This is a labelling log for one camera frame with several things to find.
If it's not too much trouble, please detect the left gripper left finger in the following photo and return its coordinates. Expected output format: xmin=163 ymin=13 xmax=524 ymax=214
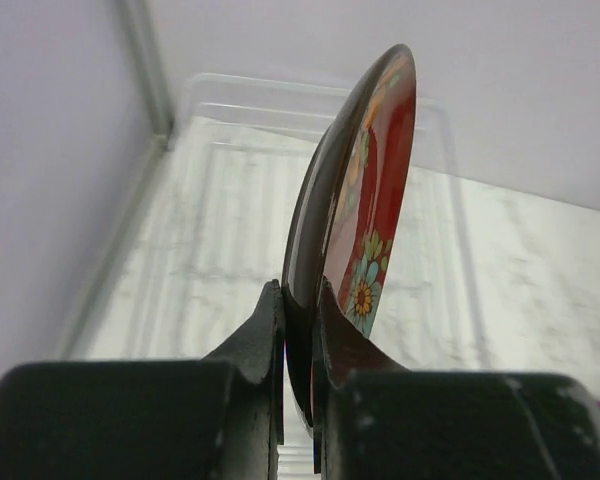
xmin=0 ymin=280 xmax=285 ymax=479

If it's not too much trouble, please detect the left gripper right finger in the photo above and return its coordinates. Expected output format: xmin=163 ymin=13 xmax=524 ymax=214
xmin=312 ymin=284 xmax=600 ymax=479

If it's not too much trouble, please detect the red floral small plate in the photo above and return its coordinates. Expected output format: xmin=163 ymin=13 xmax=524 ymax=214
xmin=281 ymin=44 xmax=417 ymax=427

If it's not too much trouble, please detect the clear wire dish rack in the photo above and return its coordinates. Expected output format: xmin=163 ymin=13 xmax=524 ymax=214
xmin=62 ymin=73 xmax=488 ymax=369

